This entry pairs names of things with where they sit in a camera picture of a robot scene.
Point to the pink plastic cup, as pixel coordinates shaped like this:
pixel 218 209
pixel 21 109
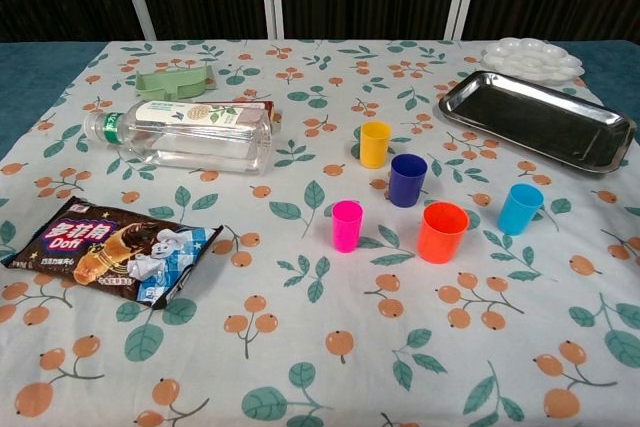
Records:
pixel 346 232

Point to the orange plastic cup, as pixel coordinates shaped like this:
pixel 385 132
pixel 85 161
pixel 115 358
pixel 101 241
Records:
pixel 440 244

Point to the stainless steel tray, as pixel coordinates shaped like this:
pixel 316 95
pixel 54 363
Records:
pixel 530 117

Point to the dark blue plastic cup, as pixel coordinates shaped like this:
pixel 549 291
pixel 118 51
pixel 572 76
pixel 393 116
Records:
pixel 405 187

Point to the teal table cover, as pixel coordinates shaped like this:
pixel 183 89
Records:
pixel 30 77

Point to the chocolate cone snack bag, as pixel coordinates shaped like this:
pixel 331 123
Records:
pixel 100 247

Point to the green plastic dustpan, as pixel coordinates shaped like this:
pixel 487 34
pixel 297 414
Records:
pixel 170 84

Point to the clear plastic water bottle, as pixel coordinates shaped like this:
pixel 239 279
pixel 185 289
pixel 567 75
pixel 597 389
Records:
pixel 190 142

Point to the light blue plastic cup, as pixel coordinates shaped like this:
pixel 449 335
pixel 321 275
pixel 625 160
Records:
pixel 517 212

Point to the white flower paint palette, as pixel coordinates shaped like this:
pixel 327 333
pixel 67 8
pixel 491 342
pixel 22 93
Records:
pixel 530 59

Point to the yellow plastic cup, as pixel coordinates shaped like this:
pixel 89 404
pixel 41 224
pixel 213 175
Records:
pixel 374 147

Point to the brown snack box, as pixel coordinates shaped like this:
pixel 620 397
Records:
pixel 269 109

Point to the floral fruit print tablecloth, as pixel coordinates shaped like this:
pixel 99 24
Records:
pixel 300 347

